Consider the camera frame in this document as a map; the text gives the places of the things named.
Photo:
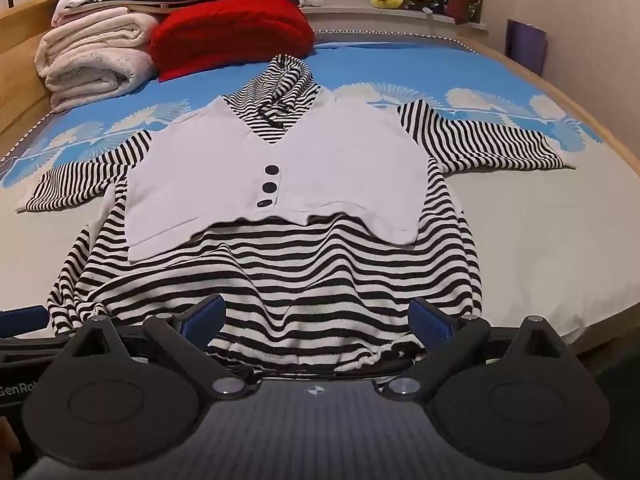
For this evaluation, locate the blue and white bed sheet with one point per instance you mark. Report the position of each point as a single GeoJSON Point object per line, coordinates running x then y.
{"type": "Point", "coordinates": [525, 220]}

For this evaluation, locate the white folded blanket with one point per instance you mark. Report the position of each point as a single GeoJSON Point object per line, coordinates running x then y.
{"type": "Point", "coordinates": [90, 55]}

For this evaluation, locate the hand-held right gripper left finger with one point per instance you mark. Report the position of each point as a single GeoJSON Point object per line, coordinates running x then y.
{"type": "Point", "coordinates": [204, 316]}

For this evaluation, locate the striped shirt with white vest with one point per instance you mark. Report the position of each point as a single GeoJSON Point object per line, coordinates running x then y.
{"type": "Point", "coordinates": [300, 270]}

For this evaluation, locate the white windowsill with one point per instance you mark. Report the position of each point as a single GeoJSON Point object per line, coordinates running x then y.
{"type": "Point", "coordinates": [350, 12]}

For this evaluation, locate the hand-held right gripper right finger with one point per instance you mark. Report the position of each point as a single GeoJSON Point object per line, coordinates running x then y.
{"type": "Point", "coordinates": [429, 322]}

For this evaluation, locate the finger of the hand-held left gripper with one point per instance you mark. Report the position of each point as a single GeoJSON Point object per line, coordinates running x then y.
{"type": "Point", "coordinates": [22, 320]}

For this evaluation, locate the red folded blanket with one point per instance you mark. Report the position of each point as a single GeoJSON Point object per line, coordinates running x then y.
{"type": "Point", "coordinates": [230, 30]}

